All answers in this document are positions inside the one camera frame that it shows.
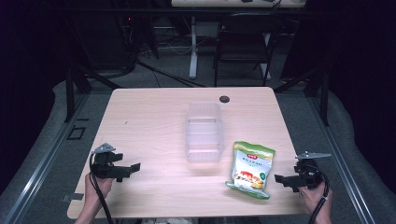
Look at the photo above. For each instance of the clear plastic container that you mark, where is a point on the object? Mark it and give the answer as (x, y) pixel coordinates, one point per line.
(204, 133)

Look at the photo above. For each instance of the person's right hand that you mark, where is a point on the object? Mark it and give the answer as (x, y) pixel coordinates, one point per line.
(314, 199)

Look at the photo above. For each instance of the person's left hand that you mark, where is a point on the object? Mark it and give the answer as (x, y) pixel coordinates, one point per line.
(93, 191)

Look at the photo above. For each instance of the black metal stand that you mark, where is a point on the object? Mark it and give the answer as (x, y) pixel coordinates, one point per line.
(70, 93)
(323, 96)

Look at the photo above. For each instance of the black folding chair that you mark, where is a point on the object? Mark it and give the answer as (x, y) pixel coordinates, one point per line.
(246, 46)

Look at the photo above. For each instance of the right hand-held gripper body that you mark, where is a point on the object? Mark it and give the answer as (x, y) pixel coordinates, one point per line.
(308, 174)

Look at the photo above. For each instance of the grey tape strip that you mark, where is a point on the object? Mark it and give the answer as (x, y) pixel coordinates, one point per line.
(74, 197)

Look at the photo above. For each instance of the black table grommet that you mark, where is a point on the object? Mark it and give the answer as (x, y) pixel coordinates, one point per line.
(224, 99)

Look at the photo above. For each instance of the white desk leg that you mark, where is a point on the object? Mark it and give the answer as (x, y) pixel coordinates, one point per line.
(193, 56)

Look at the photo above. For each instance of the aluminium rail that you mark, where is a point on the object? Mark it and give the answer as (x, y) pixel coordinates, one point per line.
(40, 168)
(342, 161)

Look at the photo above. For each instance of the green and white snack bag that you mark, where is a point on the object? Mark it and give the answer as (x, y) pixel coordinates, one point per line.
(252, 168)

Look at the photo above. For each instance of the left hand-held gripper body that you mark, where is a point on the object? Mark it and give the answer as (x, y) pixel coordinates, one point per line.
(106, 169)

